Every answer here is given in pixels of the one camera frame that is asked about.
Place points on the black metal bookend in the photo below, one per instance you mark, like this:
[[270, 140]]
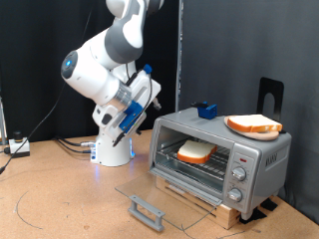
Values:
[[277, 89]]

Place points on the black curtain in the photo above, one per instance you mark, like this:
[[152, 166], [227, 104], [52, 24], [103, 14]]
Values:
[[33, 49]]

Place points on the grey curtain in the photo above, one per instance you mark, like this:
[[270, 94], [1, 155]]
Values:
[[239, 49]]

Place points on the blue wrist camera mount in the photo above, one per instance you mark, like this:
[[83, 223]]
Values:
[[131, 114]]

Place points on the white bread slice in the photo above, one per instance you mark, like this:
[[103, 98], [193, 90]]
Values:
[[254, 122], [196, 151]]

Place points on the black spatula with blue block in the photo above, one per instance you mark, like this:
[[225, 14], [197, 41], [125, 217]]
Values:
[[208, 112]]

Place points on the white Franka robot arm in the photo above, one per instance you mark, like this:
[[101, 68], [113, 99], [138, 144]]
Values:
[[96, 69]]

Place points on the silver oven knob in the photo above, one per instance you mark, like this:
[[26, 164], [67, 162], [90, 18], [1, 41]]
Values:
[[234, 195], [239, 173]]

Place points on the wooden block under oven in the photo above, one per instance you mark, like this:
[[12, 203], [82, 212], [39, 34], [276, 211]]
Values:
[[226, 215]]

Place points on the grey emergency stop box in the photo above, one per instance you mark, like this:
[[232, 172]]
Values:
[[19, 147]]

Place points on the vertical metal pole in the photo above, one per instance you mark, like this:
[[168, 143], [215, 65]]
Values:
[[179, 49]]

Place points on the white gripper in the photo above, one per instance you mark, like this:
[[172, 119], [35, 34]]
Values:
[[143, 89]]

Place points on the silver toaster oven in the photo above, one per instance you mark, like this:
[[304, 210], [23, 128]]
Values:
[[262, 166]]

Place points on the metal stand leg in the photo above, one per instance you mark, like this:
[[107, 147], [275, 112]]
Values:
[[2, 122]]

